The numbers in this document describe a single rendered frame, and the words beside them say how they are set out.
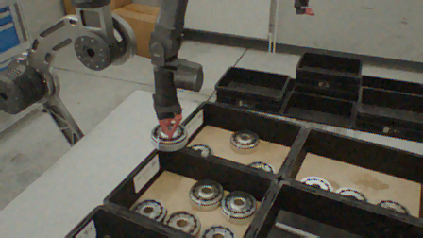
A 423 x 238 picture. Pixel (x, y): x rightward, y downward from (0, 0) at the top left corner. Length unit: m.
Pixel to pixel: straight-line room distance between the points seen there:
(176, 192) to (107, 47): 0.54
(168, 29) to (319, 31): 3.28
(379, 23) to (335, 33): 0.40
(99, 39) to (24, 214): 0.64
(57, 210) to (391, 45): 3.44
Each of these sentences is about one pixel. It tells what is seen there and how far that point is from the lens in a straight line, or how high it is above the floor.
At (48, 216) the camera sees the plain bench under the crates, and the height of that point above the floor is 0.70.
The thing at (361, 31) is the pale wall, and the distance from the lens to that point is 4.11.
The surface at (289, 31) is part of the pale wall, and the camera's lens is 4.19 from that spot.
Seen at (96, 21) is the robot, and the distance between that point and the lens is 1.43.
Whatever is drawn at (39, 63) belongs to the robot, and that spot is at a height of 0.98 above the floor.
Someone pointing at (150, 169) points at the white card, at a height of 0.89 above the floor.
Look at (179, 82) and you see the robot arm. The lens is 0.98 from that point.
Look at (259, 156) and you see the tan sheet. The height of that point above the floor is 0.83.
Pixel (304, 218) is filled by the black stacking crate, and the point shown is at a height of 0.83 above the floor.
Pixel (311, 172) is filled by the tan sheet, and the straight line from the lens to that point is 1.33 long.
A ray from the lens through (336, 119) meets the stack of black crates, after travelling 2.48.
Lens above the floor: 1.68
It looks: 33 degrees down
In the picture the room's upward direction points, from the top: straight up
